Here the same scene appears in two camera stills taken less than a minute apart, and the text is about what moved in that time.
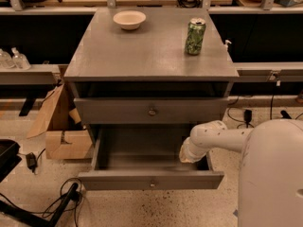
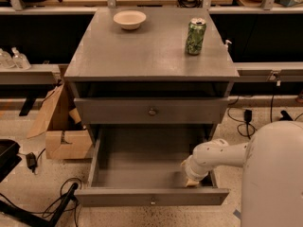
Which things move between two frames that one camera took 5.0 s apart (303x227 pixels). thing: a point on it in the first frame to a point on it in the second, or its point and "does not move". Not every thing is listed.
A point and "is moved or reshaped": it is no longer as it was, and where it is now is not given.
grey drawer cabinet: [150, 66] does not move
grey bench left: [41, 74] does not move
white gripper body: [191, 150] to [191, 169]
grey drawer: [146, 157] is moved or reshaped
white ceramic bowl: [130, 20] does not move
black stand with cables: [37, 220] does not move
